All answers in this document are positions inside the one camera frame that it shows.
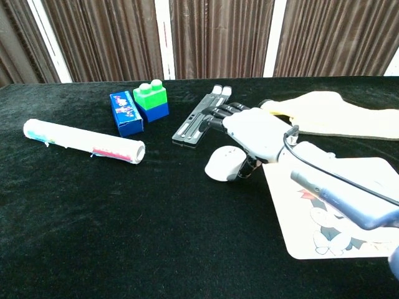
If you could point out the black velvet tablecloth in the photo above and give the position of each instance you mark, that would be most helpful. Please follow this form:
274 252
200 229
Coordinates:
156 233

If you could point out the black folding laptop stand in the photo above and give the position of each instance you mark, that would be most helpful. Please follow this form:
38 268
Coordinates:
193 127

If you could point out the blue building block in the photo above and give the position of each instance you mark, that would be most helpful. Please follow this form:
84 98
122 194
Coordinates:
157 112

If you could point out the green building block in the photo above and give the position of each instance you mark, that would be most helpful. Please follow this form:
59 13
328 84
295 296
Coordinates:
151 96

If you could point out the cartoon girl mouse pad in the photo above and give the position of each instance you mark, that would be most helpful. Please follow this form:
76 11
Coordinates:
296 224

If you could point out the blue printed carton box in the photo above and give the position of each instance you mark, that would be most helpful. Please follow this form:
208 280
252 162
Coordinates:
124 112

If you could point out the yellow oven mitt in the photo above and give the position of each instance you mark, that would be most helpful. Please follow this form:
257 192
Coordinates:
336 115

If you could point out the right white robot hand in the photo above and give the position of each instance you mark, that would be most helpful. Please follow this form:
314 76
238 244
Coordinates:
258 134

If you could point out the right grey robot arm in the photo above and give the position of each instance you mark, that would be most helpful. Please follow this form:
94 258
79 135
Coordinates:
343 196

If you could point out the white computer mouse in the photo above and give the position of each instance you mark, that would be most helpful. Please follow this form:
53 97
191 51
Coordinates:
223 163

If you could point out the brown pleated curtain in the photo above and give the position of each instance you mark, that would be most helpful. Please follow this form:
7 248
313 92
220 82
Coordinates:
336 37
106 37
18 46
221 37

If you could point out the white aluminium frame post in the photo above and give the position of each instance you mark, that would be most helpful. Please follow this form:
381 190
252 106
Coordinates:
274 37
50 40
393 65
164 37

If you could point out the white toothpaste tube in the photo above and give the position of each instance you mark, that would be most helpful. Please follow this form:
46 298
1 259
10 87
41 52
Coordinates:
81 140

